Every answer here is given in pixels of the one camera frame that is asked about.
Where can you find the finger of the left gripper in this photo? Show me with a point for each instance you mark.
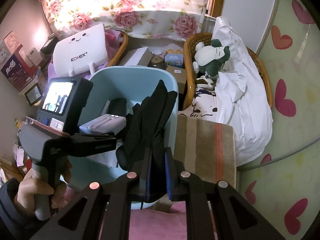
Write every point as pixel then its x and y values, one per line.
pixel 84 145

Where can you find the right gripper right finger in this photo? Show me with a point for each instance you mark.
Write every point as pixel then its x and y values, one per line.
pixel 214 210

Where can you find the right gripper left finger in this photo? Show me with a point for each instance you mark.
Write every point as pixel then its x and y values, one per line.
pixel 101 211

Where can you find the black glove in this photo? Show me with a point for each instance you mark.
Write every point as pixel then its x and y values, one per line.
pixel 144 132
pixel 117 107

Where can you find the white printed paper sheet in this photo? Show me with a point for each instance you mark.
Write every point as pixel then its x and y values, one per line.
pixel 108 158

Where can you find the person left hand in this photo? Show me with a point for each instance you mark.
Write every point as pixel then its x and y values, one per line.
pixel 32 185

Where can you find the pink plush toy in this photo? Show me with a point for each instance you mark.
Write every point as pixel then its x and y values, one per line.
pixel 153 224

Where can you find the purple cardboard box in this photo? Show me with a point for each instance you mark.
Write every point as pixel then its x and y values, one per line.
pixel 15 69

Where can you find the light blue plastic bin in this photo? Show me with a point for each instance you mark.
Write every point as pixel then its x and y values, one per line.
pixel 134 83

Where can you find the white Kotex plush pillow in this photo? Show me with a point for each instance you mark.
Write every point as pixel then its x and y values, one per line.
pixel 81 52

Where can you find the left wicker chair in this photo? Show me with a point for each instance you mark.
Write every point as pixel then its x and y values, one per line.
pixel 120 52

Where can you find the wicker chair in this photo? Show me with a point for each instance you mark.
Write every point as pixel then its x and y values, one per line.
pixel 120 52
pixel 189 52

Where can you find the beige striped mat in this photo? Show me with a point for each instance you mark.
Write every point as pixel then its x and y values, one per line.
pixel 206 149

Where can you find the white cardboard box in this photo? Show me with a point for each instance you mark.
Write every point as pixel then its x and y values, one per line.
pixel 137 57

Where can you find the dark glass jar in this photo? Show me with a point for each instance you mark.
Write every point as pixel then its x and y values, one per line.
pixel 157 60

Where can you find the cow pattern plush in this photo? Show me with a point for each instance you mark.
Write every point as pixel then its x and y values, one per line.
pixel 204 105

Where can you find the white crumpled bedsheet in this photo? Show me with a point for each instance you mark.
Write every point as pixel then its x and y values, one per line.
pixel 241 97

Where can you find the blue cartoon box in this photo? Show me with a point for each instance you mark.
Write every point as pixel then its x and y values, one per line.
pixel 174 58

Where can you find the brown cardboard box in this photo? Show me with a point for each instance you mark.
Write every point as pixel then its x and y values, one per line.
pixel 180 75

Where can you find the right wicker chair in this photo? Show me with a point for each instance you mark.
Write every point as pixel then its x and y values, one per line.
pixel 189 52

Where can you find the floral rose curtain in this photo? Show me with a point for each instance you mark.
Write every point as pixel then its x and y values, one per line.
pixel 172 19

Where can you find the green white Snorlax plush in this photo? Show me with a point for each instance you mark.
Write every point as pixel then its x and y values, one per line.
pixel 209 60

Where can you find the black picture frame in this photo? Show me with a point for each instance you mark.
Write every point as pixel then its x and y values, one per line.
pixel 34 95

